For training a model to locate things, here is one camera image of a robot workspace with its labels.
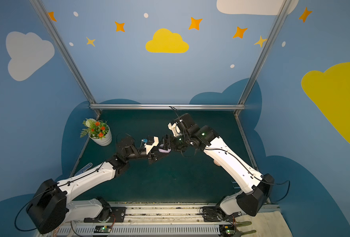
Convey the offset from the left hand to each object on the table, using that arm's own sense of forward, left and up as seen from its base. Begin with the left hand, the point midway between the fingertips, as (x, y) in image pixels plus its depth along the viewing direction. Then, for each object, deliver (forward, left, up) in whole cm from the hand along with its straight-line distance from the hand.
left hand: (168, 150), depth 70 cm
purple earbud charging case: (-2, +3, +4) cm, 5 cm away
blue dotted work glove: (+3, +51, -25) cm, 56 cm away
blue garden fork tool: (-10, -38, -24) cm, 46 cm away
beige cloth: (-27, -50, -25) cm, 62 cm away
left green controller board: (-30, +31, -26) cm, 50 cm away
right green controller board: (-29, -29, -26) cm, 49 cm away
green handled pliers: (-31, -35, -24) cm, 53 cm away
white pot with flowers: (+19, +45, -11) cm, 50 cm away
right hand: (0, +2, +2) cm, 3 cm away
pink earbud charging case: (+5, -30, -25) cm, 40 cm away
